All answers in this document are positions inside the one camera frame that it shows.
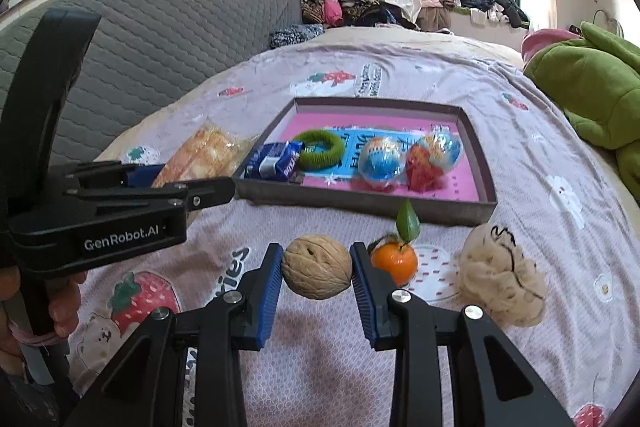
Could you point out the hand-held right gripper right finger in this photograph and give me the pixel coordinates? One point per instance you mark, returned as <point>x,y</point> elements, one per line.
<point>362,292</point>

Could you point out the green quilted blanket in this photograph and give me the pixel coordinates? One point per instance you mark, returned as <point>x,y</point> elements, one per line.
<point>590,87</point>

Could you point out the green hair scrunchie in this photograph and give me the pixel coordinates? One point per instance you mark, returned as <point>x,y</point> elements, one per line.
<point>320,135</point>

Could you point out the egg toy with red wrapper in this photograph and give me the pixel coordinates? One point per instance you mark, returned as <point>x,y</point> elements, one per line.
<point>435,154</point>

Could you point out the brown tray with pink picture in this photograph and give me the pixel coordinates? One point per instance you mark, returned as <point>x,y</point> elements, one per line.
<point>450,209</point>

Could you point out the beige hair scrunchie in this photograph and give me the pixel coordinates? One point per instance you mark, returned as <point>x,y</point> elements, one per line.
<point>500,277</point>

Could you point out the blue snack packet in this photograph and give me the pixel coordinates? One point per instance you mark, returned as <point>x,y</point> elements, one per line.
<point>277,159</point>

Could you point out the pink pillow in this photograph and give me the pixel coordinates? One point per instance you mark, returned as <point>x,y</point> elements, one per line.
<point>542,41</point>

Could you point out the tangerine with green leaf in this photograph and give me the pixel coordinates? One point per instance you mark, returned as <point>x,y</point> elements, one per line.
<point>395,262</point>

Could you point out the beige bed sheet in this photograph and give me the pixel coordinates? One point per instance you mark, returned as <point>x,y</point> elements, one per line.
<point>400,38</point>

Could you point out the grey quilted headboard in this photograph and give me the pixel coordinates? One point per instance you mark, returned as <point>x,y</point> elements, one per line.
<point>150,47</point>

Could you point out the dark floral cloth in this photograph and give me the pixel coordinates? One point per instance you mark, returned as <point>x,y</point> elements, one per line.
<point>295,36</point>

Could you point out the blue and orange egg toy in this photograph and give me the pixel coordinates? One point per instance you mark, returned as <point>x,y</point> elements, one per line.
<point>382,159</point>

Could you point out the clear bread packet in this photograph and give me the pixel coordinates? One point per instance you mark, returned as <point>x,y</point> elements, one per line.
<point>210,147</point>

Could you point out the walnut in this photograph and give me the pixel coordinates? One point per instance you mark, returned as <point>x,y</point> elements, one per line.
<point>315,267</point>

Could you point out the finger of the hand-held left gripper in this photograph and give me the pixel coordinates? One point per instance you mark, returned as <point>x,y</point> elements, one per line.
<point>145,176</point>
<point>210,192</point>

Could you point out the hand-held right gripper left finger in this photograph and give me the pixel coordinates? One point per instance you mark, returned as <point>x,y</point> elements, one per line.
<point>270,292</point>

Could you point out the person's left hand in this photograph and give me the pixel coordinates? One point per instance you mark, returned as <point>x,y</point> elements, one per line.
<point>67,302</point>

